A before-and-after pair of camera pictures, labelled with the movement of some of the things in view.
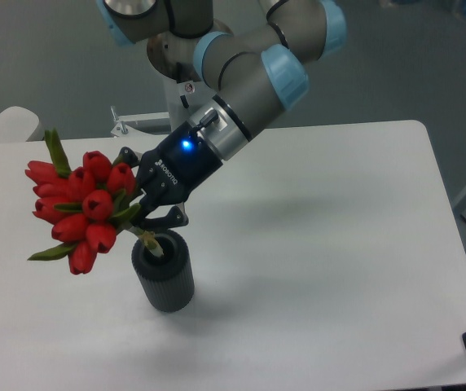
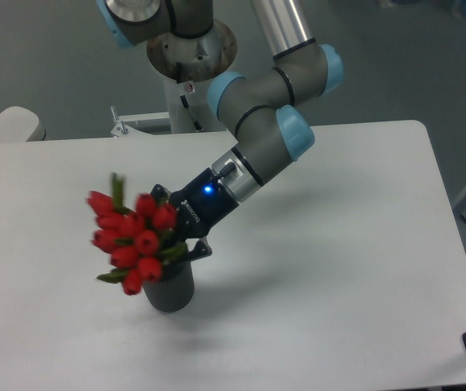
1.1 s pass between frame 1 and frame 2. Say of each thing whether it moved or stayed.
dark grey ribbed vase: stayed
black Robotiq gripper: moved
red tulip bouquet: moved
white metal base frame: stayed
